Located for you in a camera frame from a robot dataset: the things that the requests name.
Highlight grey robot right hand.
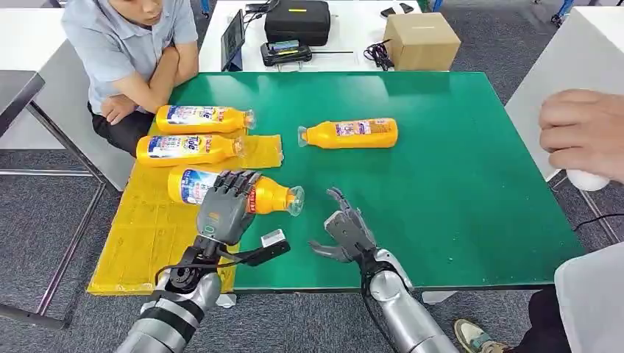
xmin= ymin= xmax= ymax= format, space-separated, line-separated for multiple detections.
xmin=308 ymin=187 xmax=377 ymax=264

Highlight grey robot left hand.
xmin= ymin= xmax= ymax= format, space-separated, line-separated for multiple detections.
xmin=196 ymin=170 xmax=262 ymax=247

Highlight orange drink bottle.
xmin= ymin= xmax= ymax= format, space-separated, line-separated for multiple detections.
xmin=135 ymin=134 xmax=245 ymax=168
xmin=167 ymin=165 xmax=305 ymax=217
xmin=297 ymin=118 xmax=400 ymax=150
xmin=155 ymin=104 xmax=256 ymax=136

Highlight yellow plastic sheet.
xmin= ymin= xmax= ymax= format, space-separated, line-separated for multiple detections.
xmin=86 ymin=124 xmax=285 ymax=296

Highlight green table mat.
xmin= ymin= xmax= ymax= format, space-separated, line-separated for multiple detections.
xmin=166 ymin=71 xmax=586 ymax=292

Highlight black handheld controller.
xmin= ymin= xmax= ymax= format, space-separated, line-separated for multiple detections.
xmin=259 ymin=40 xmax=313 ymax=67

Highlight white side table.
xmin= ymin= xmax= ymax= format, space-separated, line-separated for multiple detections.
xmin=504 ymin=5 xmax=624 ymax=245
xmin=0 ymin=7 xmax=135 ymax=329

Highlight black tablet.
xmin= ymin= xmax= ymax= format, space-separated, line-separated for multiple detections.
xmin=220 ymin=8 xmax=246 ymax=73

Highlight seated person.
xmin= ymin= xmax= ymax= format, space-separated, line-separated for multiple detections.
xmin=60 ymin=0 xmax=200 ymax=158

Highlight brown cardboard box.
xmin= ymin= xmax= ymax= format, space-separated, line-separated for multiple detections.
xmin=383 ymin=12 xmax=461 ymax=72

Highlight black carrying case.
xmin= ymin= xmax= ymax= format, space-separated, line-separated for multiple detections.
xmin=264 ymin=0 xmax=332 ymax=47

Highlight white table with equipment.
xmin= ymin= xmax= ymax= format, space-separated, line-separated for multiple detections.
xmin=199 ymin=0 xmax=450 ymax=74

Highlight small white container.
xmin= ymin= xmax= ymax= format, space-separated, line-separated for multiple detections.
xmin=565 ymin=168 xmax=611 ymax=193

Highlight person with white sleeve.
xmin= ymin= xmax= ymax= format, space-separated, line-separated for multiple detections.
xmin=453 ymin=89 xmax=624 ymax=353

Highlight blue wheeled cart base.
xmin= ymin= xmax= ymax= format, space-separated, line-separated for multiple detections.
xmin=550 ymin=0 xmax=575 ymax=25

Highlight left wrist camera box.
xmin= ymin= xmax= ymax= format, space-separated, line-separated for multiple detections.
xmin=244 ymin=229 xmax=291 ymax=268

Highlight coiled black cable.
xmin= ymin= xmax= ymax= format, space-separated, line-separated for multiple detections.
xmin=363 ymin=40 xmax=395 ymax=72

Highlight black charger cables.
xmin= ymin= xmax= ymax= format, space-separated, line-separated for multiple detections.
xmin=244 ymin=0 xmax=281 ymax=28

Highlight black floor cable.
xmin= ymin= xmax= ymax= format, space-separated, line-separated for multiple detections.
xmin=571 ymin=213 xmax=624 ymax=232

